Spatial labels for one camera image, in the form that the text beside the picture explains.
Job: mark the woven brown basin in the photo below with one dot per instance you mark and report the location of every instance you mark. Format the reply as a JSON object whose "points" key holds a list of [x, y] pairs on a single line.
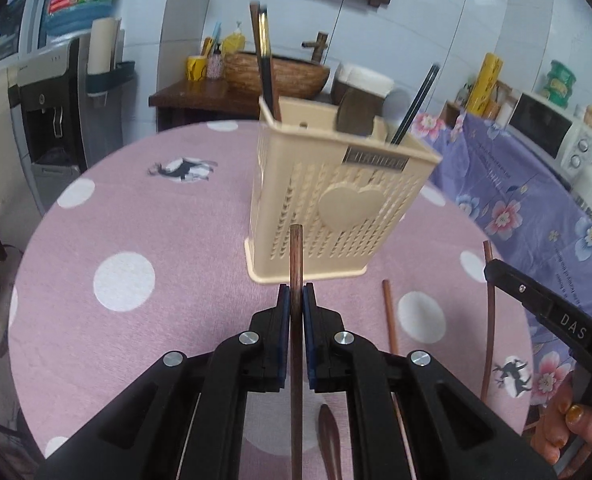
{"points": [[296, 77]]}

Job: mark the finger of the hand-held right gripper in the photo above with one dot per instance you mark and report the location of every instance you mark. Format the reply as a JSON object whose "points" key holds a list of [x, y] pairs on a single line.
{"points": [[521, 292]]}

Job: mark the yellow cup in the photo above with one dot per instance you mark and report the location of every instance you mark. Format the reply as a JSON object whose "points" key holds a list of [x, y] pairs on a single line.
{"points": [[196, 67]]}

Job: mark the water dispenser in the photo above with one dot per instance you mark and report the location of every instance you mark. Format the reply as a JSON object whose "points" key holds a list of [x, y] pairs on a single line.
{"points": [[50, 110]]}

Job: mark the bronze faucet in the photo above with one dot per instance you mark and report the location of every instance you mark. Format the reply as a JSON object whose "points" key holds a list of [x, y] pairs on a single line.
{"points": [[318, 47]]}

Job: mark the paper cup tube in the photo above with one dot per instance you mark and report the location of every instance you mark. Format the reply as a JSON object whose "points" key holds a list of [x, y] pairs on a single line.
{"points": [[103, 45]]}

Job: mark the dark chopstick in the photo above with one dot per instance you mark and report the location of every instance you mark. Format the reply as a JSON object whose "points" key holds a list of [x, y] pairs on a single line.
{"points": [[416, 100], [266, 70]]}

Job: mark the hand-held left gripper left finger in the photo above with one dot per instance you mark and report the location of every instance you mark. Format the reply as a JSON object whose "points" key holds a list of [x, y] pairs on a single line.
{"points": [[283, 332]]}

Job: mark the brown wooden chopstick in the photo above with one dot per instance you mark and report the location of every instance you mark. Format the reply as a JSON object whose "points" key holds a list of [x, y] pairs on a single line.
{"points": [[296, 260], [390, 310], [489, 325], [254, 25]]}

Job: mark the brown wooden spoon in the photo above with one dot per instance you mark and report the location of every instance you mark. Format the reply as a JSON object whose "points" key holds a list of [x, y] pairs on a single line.
{"points": [[327, 440]]}

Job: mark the yellow soap dispenser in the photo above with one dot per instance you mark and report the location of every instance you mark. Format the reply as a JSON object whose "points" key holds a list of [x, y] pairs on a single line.
{"points": [[233, 42]]}

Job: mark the purple floral cloth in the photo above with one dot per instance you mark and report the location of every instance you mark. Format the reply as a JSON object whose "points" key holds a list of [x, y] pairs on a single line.
{"points": [[521, 200]]}

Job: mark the stack of green noodle cups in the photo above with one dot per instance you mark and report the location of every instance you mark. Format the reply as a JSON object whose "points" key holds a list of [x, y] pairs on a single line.
{"points": [[560, 85]]}

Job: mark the pink dotted tablecloth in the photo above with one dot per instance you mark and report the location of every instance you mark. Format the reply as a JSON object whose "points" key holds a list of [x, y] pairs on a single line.
{"points": [[150, 220]]}

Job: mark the white microwave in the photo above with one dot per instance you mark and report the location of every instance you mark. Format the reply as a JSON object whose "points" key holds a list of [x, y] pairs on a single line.
{"points": [[546, 125]]}

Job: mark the cream plastic utensil holder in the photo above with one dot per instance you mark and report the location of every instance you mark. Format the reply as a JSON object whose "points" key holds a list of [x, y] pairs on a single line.
{"points": [[296, 200]]}

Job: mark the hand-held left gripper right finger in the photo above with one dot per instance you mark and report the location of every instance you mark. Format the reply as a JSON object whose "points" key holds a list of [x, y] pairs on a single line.
{"points": [[310, 337]]}

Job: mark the small patterned bottle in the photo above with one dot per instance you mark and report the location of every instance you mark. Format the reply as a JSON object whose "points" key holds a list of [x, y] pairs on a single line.
{"points": [[214, 65]]}

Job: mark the person's right hand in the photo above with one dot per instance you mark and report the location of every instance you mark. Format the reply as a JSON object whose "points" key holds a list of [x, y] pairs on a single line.
{"points": [[561, 430]]}

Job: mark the dark wooden cabinet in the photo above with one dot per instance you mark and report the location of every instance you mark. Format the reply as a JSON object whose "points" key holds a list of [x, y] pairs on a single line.
{"points": [[200, 95]]}

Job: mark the yellow roll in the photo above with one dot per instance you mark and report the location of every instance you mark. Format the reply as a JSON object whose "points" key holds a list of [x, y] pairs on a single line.
{"points": [[486, 82]]}

